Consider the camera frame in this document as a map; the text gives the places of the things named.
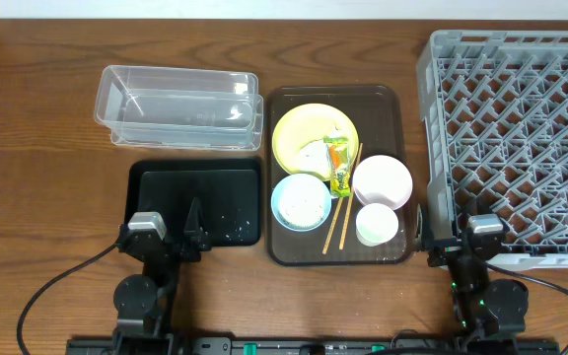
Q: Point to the white napkin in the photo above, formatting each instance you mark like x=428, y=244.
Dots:
x=313, y=159

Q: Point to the yellow plate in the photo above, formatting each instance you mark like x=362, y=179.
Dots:
x=307, y=123

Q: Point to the rice food scraps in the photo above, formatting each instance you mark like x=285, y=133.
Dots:
x=301, y=202

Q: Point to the black plastic tray bin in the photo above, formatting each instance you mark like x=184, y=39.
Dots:
x=229, y=191

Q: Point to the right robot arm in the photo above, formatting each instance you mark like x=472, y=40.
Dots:
x=486, y=309

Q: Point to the grey dishwasher rack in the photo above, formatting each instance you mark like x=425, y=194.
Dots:
x=495, y=109

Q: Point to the green snack wrapper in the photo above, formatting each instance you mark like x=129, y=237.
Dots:
x=338, y=155

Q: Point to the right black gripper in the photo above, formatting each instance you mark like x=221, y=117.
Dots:
x=448, y=252

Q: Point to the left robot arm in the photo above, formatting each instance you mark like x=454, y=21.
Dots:
x=144, y=301

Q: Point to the clear plastic bin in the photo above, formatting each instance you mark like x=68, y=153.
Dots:
x=180, y=108

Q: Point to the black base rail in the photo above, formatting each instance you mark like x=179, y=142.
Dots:
x=410, y=344

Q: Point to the pink bowl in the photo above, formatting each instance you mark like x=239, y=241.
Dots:
x=382, y=179

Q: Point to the pale green cup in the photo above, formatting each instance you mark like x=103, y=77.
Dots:
x=376, y=224

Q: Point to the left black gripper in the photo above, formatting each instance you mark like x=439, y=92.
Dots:
x=167, y=248

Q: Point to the light blue bowl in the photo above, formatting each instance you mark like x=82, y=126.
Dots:
x=275, y=198

